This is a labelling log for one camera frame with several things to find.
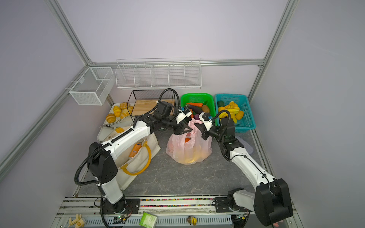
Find white canvas tote bag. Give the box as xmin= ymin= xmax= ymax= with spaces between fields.
xmin=102 ymin=130 xmax=161 ymax=191

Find white mesh wall box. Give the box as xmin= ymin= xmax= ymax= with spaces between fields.
xmin=69 ymin=66 xmax=116 ymax=106

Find yellow toy banana pieces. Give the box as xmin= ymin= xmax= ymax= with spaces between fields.
xmin=68 ymin=214 xmax=86 ymax=228

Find green small box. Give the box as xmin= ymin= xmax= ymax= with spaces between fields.
xmin=139 ymin=212 xmax=158 ymax=228

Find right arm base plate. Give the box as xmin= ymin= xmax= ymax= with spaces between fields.
xmin=212 ymin=196 xmax=248 ymax=213

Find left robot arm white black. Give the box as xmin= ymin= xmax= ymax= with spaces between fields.
xmin=74 ymin=88 xmax=192 ymax=214

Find orange carrot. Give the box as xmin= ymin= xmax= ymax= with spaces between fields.
xmin=187 ymin=102 xmax=203 ymax=108

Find croissant bread front left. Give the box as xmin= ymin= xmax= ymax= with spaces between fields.
xmin=106 ymin=114 xmax=117 ymax=123

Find orange soda can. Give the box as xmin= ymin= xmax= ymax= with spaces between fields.
xmin=128 ymin=142 xmax=142 ymax=159

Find white wire wall basket long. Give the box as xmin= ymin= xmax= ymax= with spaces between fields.
xmin=116 ymin=58 xmax=202 ymax=89

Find brown potato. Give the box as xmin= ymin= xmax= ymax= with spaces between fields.
xmin=201 ymin=104 xmax=210 ymax=113

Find white bread tray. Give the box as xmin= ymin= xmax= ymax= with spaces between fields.
xmin=97 ymin=102 xmax=134 ymax=141

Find grey oval pad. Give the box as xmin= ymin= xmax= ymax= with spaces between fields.
xmin=236 ymin=136 xmax=254 ymax=155

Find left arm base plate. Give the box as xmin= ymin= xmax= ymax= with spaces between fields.
xmin=101 ymin=198 xmax=141 ymax=215

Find black wire shelf wooden board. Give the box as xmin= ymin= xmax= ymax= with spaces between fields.
xmin=128 ymin=89 xmax=163 ymax=116

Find teal plastic basket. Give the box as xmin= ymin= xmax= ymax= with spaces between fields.
xmin=215 ymin=94 xmax=256 ymax=133

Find dark purple eggplant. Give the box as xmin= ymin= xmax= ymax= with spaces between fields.
xmin=187 ymin=104 xmax=203 ymax=114

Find croissant bread right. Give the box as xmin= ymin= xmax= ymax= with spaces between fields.
xmin=119 ymin=102 xmax=134 ymax=119

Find small yellow round toy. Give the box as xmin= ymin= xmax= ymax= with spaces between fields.
xmin=186 ymin=216 xmax=197 ymax=226

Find croissant bread middle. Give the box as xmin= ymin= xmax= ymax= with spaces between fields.
xmin=113 ymin=105 xmax=122 ymax=118

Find yellow banana bunch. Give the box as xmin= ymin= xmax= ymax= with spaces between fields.
xmin=218 ymin=101 xmax=244 ymax=124

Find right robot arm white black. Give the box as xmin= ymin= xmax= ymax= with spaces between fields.
xmin=196 ymin=113 xmax=294 ymax=227

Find croissant bread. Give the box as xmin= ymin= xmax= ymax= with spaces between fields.
xmin=106 ymin=114 xmax=117 ymax=123
xmin=119 ymin=102 xmax=134 ymax=119
xmin=113 ymin=105 xmax=122 ymax=118

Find pink plastic grocery bag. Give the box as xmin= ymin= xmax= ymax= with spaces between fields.
xmin=166 ymin=120 xmax=213 ymax=165

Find green plastic basket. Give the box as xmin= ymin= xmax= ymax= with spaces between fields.
xmin=181 ymin=93 xmax=216 ymax=117

